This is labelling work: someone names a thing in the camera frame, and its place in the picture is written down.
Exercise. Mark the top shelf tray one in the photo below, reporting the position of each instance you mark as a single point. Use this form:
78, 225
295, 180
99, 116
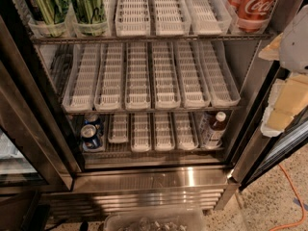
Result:
40, 30

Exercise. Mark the top shelf tray four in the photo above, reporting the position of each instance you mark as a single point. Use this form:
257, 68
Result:
171, 18

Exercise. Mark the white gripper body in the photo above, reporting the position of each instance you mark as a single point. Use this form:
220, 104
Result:
295, 45

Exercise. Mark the shelf tray two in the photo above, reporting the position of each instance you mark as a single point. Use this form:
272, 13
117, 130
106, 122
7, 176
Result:
108, 11
108, 95
118, 128

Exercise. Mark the brown bottle white cap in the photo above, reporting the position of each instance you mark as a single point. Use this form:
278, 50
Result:
217, 125

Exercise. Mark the middle shelf tray six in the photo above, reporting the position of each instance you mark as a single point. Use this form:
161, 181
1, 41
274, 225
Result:
222, 87

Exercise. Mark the middle shelf tray one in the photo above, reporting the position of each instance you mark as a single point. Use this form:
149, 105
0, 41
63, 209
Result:
81, 85

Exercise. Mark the green can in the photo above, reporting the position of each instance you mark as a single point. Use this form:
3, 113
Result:
90, 16
50, 12

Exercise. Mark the middle shelf tray two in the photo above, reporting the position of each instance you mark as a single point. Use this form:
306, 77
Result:
108, 95

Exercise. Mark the stainless steel fridge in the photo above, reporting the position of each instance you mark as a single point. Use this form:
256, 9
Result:
48, 159

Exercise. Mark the top shelf tray two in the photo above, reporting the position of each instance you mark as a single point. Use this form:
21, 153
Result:
108, 11

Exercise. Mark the blue can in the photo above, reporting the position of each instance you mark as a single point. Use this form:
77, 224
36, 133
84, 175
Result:
89, 136
96, 121

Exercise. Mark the bottom shelf tray five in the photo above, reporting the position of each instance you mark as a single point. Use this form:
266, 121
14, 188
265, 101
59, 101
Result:
186, 137

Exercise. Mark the bottom shelf tray four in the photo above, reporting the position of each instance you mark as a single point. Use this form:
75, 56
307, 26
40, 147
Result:
164, 139

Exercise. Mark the shelf tray one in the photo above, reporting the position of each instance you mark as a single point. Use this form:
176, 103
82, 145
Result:
102, 147
81, 85
40, 30

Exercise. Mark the wire shelf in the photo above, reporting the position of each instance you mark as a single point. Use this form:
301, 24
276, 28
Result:
152, 110
86, 40

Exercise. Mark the bottom shelf tray one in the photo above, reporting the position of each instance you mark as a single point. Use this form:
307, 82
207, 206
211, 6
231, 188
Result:
102, 147

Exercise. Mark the top shelf tray three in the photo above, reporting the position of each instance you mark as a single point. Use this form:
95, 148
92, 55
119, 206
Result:
132, 18

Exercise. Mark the middle wire shelf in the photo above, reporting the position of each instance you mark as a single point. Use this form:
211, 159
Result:
152, 110

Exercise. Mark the front red cola can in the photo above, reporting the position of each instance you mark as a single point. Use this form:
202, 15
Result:
253, 13

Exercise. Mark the front blue can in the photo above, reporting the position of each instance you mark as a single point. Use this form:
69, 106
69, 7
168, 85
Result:
89, 136

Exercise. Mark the rear blue can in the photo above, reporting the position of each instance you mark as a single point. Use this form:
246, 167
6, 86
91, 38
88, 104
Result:
96, 121

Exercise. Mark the bottom shelf tray six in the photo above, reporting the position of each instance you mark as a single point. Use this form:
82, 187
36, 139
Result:
203, 124

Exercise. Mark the top shelf tray five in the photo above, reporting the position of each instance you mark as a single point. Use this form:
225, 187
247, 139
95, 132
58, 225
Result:
209, 17

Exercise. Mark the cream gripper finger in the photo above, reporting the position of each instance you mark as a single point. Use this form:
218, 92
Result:
287, 98
271, 51

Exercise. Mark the top wire shelf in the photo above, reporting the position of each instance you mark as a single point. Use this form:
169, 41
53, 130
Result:
86, 40

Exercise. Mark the fridge glass door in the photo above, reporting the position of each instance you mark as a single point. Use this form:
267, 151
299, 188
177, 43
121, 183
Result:
265, 153

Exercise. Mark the bottom shelf tray three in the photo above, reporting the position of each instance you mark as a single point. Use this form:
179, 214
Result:
140, 133

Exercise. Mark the bottom shelf tray two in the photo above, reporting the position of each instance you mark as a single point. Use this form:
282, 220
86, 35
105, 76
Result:
118, 128

